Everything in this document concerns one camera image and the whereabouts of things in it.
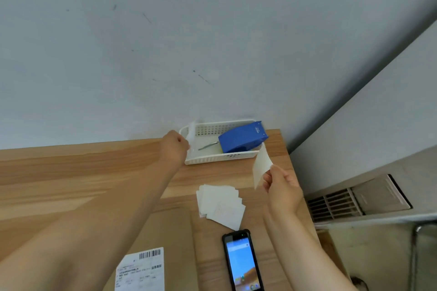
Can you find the metal tweezers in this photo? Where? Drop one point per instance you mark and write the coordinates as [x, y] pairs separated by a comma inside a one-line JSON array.
[[208, 146]]

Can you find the brown cardboard box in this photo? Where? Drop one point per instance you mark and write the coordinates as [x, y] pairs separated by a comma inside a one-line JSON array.
[[164, 232]]

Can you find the person's right hand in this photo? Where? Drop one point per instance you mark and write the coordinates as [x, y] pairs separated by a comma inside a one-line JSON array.
[[284, 190]]

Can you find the person's left hand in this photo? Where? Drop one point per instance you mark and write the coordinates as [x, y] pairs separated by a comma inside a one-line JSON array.
[[172, 149]]

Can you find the grey air vent unit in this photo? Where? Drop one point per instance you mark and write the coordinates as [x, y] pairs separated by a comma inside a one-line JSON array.
[[362, 195]]

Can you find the person's right thumb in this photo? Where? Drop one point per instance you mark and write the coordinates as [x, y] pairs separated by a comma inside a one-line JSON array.
[[266, 183]]

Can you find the white barcode shipping label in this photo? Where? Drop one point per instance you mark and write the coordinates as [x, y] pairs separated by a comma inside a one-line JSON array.
[[140, 271]]

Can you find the white paper label sheet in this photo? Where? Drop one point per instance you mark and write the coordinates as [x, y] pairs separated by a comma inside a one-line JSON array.
[[262, 165]]

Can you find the metal chair leg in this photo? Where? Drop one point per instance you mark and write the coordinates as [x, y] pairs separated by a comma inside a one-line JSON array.
[[415, 255]]

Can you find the person's right forearm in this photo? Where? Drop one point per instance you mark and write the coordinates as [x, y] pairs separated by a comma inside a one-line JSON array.
[[300, 250]]

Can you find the black handheld phone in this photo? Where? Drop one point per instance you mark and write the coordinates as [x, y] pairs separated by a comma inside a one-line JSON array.
[[243, 261]]

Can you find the person's left fingers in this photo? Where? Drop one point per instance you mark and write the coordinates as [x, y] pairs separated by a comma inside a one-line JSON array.
[[184, 144]]

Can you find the person's left forearm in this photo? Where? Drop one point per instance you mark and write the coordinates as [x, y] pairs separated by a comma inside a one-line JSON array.
[[102, 219]]

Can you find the blue cardboard box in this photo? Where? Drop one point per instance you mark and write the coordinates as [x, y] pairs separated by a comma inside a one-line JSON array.
[[243, 138]]

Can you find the pile of white paper cards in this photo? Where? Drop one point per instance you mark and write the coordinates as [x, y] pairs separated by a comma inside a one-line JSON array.
[[222, 206]]

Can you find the narrow white paper strip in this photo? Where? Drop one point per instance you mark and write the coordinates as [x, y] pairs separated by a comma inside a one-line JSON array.
[[192, 134]]

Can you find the white plastic perforated basket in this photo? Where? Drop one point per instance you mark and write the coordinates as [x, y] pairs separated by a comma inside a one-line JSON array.
[[211, 154]]

